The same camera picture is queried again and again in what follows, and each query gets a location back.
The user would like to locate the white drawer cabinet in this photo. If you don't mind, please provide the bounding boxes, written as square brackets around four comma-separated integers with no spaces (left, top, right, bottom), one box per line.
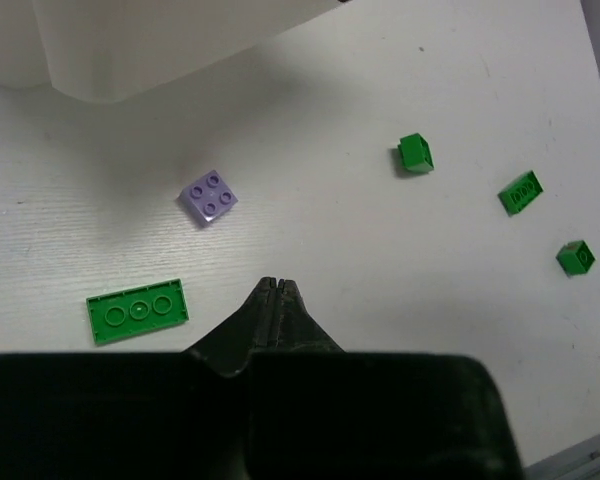
[0,0,340,104]

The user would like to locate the aluminium table front rail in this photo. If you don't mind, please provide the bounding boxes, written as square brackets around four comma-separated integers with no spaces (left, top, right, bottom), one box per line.
[525,434,600,480]

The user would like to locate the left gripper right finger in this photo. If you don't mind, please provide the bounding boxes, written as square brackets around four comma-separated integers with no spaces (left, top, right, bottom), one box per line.
[272,279,343,353]

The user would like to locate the purple studded lego brick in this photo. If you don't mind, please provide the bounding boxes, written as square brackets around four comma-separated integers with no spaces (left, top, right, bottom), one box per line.
[178,170,238,228]

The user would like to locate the long green lego brick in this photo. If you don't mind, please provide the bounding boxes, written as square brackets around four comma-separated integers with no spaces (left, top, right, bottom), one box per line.
[498,170,544,216]

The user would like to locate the green sloped lego brick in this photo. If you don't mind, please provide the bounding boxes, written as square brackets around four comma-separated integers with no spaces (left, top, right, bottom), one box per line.
[392,133,434,175]

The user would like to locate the small green lego right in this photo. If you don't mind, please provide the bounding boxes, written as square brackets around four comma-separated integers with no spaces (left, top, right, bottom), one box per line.
[556,240,596,277]

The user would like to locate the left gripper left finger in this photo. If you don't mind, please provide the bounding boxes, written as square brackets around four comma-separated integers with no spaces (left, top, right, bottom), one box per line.
[185,277,275,376]

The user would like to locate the flat green lego plate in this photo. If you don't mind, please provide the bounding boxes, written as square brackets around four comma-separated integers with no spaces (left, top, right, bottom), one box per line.
[86,279,189,346]

